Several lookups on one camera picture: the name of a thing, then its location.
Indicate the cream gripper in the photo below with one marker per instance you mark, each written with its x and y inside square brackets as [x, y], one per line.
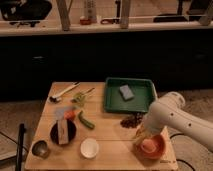
[146, 135]

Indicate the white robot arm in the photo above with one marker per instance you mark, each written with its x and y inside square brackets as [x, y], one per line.
[168, 111]

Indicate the orange bowl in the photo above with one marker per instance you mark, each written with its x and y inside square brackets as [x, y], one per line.
[152, 148]

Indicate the dark grape bunch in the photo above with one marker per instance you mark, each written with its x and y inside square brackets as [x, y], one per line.
[132, 121]

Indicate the green plastic tray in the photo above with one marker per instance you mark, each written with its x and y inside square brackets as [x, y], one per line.
[143, 90]

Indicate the blue sponge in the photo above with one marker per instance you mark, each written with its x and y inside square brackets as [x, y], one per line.
[126, 92]

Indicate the white cup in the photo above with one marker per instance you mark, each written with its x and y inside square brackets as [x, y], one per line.
[89, 148]

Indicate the green pepper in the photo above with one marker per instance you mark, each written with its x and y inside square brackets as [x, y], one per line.
[85, 122]

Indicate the orange carrot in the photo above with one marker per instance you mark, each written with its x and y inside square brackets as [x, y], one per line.
[69, 114]

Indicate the wooden block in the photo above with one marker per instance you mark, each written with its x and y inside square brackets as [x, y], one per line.
[62, 131]

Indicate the grey cloth piece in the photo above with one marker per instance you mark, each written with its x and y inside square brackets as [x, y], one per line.
[59, 112]

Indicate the black bowl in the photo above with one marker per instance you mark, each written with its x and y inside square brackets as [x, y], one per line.
[71, 132]

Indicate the metal cup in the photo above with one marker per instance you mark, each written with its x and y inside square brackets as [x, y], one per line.
[41, 149]

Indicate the black pole stand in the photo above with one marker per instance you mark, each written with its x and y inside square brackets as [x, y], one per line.
[20, 147]

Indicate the black office chair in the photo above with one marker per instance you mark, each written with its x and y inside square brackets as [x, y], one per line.
[30, 12]

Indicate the white handled brush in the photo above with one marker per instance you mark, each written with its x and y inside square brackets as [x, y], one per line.
[58, 96]

